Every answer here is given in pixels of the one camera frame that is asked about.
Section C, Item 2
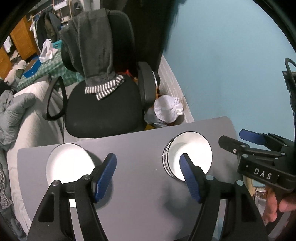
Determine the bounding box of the white bowl black rim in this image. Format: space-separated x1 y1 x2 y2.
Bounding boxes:
168 131 213 181

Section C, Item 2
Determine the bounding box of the white plate stack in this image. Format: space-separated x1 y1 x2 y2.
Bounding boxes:
46 143 96 208

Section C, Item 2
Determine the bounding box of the right hand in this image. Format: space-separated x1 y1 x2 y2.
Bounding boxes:
262 187 295 224

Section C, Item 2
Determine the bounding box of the striped grey clothing pile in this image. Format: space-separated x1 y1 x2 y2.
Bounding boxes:
0 168 13 210

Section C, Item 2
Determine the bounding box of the patterned bowl under stack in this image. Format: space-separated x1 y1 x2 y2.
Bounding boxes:
162 139 176 179

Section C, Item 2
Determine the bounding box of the white plastic bag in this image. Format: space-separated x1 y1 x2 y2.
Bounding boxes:
144 95 184 128

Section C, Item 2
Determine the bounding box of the grey bed mattress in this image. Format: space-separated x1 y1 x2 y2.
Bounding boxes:
6 81 64 234

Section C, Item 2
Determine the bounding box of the black office chair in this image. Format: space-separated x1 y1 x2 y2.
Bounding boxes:
42 11 158 138

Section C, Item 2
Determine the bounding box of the grey puffy jacket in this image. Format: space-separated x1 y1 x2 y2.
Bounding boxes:
1 90 36 151

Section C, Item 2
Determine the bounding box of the black hanging coat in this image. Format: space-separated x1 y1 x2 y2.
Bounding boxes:
110 1 176 71

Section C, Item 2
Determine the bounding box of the green checkered tablecloth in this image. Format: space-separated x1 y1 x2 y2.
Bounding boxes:
16 49 84 91

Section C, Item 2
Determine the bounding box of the blue flat box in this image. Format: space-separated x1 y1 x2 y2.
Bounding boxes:
23 57 42 78

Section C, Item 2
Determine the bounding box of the white bag on table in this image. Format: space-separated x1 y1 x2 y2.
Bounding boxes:
39 39 58 63

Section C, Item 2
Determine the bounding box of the dark grey striped towel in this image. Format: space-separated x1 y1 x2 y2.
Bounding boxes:
60 9 125 100

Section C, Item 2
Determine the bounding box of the wooden louvered wardrobe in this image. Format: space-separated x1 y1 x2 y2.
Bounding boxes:
1 16 40 79

